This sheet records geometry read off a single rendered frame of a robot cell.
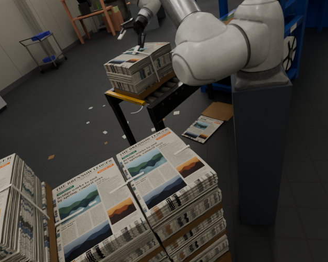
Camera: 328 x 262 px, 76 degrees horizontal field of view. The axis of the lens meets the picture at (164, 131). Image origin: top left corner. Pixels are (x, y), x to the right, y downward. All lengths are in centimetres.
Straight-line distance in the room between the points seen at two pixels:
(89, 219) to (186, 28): 71
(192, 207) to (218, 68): 49
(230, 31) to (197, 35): 10
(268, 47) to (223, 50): 17
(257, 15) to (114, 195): 76
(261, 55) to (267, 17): 11
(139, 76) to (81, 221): 87
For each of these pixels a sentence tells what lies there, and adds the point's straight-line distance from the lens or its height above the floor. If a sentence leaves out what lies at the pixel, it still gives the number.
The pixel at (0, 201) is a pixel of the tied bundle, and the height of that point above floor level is 106.
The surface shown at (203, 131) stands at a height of 1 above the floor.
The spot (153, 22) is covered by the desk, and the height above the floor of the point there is 19.
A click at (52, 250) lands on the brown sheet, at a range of 80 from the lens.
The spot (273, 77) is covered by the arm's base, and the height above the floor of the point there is 102.
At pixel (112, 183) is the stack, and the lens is 88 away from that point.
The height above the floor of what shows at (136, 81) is 93.
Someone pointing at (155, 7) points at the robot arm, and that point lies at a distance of 155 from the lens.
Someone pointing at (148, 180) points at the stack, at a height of 83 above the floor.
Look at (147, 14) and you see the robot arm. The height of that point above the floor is 122.
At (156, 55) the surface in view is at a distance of 142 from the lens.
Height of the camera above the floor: 143
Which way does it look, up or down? 37 degrees down
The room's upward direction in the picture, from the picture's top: 19 degrees counter-clockwise
